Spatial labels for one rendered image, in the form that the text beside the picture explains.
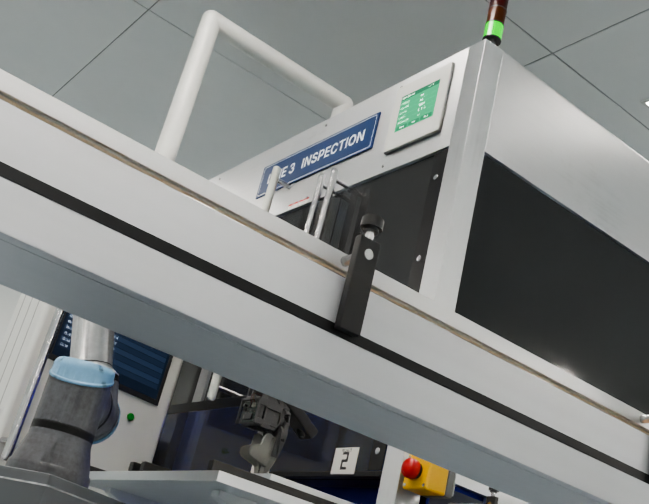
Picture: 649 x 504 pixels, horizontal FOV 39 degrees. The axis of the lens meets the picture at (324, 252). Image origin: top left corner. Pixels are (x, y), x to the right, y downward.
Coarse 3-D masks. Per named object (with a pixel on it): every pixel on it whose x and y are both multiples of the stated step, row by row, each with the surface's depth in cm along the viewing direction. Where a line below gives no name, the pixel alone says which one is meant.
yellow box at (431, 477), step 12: (420, 468) 180; (432, 468) 179; (444, 468) 181; (408, 480) 182; (420, 480) 180; (432, 480) 179; (444, 480) 181; (420, 492) 182; (432, 492) 179; (444, 492) 180
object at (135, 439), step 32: (32, 320) 249; (64, 320) 251; (0, 352) 254; (32, 352) 244; (64, 352) 250; (128, 352) 266; (160, 352) 274; (0, 384) 245; (128, 384) 264; (160, 384) 273; (0, 416) 237; (32, 416) 242; (128, 416) 263; (160, 416) 272; (0, 448) 234; (96, 448) 255; (128, 448) 262
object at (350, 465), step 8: (336, 448) 207; (344, 448) 204; (352, 448) 202; (336, 456) 205; (344, 456) 203; (352, 456) 201; (336, 464) 204; (344, 464) 202; (352, 464) 200; (336, 472) 203; (344, 472) 201; (352, 472) 198
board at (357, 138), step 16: (352, 128) 265; (368, 128) 257; (320, 144) 277; (336, 144) 269; (352, 144) 261; (368, 144) 253; (288, 160) 290; (304, 160) 281; (320, 160) 273; (336, 160) 265; (288, 176) 286; (304, 176) 277
